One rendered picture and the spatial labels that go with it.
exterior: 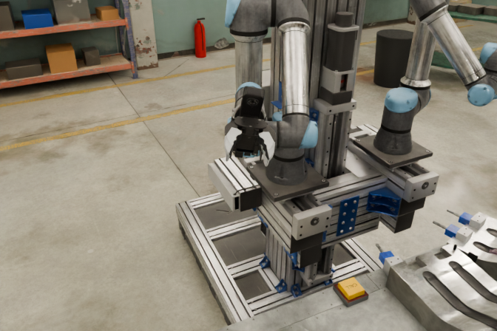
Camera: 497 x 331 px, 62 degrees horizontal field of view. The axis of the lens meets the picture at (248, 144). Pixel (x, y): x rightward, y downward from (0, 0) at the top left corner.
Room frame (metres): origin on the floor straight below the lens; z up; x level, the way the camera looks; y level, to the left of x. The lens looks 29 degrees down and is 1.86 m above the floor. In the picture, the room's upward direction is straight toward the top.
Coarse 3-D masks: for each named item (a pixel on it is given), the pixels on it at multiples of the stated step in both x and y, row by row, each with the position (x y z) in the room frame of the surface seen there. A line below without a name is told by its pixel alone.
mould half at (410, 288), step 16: (416, 256) 1.00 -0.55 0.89; (432, 256) 1.00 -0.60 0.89; (464, 256) 1.00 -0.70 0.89; (400, 272) 0.94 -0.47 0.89; (416, 272) 0.94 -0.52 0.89; (432, 272) 0.94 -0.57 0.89; (448, 272) 0.94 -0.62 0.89; (480, 272) 0.94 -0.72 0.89; (400, 288) 0.91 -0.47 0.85; (416, 288) 0.88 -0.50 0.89; (432, 288) 0.88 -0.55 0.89; (464, 288) 0.88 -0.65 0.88; (496, 288) 0.88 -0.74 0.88; (416, 304) 0.85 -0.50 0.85; (432, 304) 0.82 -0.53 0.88; (448, 304) 0.82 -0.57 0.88; (480, 304) 0.81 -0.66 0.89; (496, 304) 0.81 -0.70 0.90; (432, 320) 0.79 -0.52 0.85; (448, 320) 0.76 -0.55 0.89; (464, 320) 0.75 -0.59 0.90
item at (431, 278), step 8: (448, 264) 0.97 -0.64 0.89; (456, 264) 0.97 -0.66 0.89; (424, 272) 0.94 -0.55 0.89; (456, 272) 0.94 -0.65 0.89; (464, 272) 0.94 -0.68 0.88; (432, 280) 0.91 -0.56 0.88; (464, 280) 0.91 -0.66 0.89; (472, 280) 0.91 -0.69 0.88; (440, 288) 0.88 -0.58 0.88; (448, 288) 0.88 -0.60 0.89; (480, 288) 0.88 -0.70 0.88; (448, 296) 0.85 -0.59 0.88; (456, 296) 0.85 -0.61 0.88; (488, 296) 0.85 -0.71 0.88; (496, 296) 0.85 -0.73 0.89; (456, 304) 0.82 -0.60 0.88; (464, 304) 0.82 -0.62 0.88; (464, 312) 0.79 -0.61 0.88; (472, 312) 0.79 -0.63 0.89; (480, 320) 0.75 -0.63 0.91; (488, 320) 0.74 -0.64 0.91; (496, 320) 0.73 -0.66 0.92; (496, 328) 0.70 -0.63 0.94
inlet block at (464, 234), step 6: (438, 222) 1.21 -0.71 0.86; (444, 228) 1.18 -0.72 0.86; (450, 228) 1.17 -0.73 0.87; (456, 228) 1.17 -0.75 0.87; (462, 228) 1.15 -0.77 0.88; (468, 228) 1.15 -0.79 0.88; (444, 234) 1.16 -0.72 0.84; (450, 234) 1.15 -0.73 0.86; (456, 234) 1.13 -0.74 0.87; (462, 234) 1.12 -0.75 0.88; (468, 234) 1.12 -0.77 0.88; (462, 240) 1.12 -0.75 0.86
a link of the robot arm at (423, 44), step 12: (420, 24) 1.56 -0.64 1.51; (420, 36) 1.56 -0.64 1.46; (432, 36) 1.55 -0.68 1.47; (420, 48) 1.55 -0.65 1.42; (432, 48) 1.55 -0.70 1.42; (408, 60) 1.59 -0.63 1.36; (420, 60) 1.55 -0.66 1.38; (408, 72) 1.57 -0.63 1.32; (420, 72) 1.54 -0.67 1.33; (408, 84) 1.55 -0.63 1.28; (420, 84) 1.53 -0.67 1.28; (420, 96) 1.52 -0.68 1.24
